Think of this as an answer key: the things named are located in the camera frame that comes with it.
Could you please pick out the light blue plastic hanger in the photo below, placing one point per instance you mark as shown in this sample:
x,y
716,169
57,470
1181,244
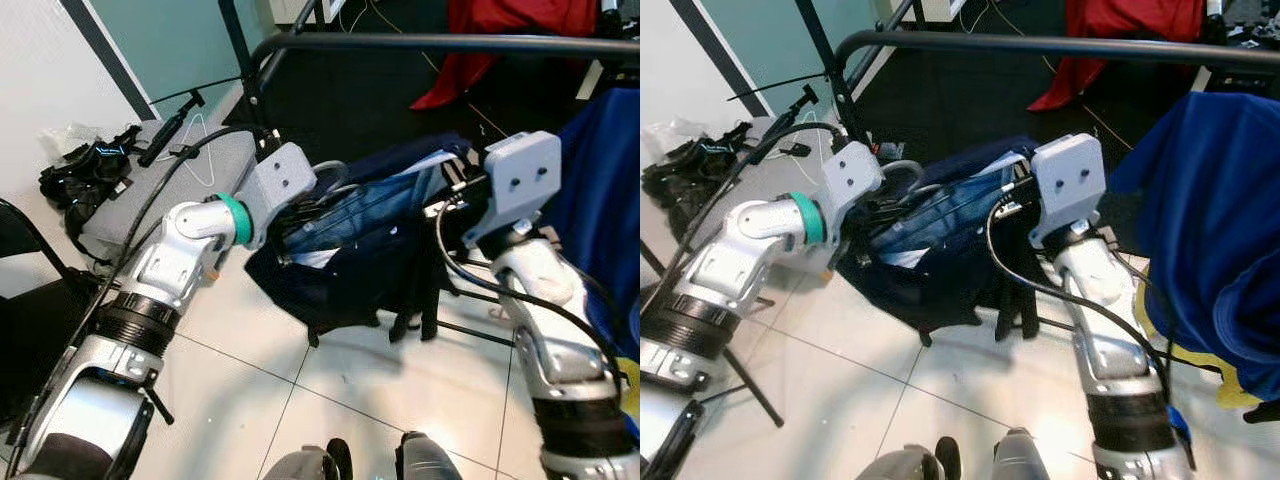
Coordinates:
x,y
332,163
905,163

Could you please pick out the navy jacket with blue lining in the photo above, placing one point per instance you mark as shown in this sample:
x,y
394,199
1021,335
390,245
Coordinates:
x,y
930,285
340,280

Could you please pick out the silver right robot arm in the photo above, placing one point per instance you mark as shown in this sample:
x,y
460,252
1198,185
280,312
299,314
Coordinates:
x,y
1110,350
560,350

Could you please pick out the grey cushioned seat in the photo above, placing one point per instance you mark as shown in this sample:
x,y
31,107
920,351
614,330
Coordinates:
x,y
130,200
790,180

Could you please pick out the royal blue garment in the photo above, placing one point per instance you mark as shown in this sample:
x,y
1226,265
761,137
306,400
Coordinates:
x,y
600,200
1210,220

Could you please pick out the black metal clothes rack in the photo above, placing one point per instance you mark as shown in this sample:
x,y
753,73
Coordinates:
x,y
450,42
1050,42

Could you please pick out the red garment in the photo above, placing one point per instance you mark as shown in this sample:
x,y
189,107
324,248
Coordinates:
x,y
1120,40
500,40

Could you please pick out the clear plastic bag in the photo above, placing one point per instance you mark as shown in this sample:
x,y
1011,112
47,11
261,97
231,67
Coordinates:
x,y
65,135
668,132

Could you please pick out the grey robot left leg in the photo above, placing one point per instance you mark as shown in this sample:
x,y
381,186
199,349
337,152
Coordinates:
x,y
900,465
300,465

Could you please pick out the grey robot leg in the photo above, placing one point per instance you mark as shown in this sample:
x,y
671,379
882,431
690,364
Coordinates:
x,y
900,465
300,465
430,460
1020,458

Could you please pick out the grey robot right leg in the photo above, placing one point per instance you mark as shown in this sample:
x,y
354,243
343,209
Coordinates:
x,y
1020,458
430,460

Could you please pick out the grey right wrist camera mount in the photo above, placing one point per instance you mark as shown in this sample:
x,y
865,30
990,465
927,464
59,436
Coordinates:
x,y
1070,175
520,175

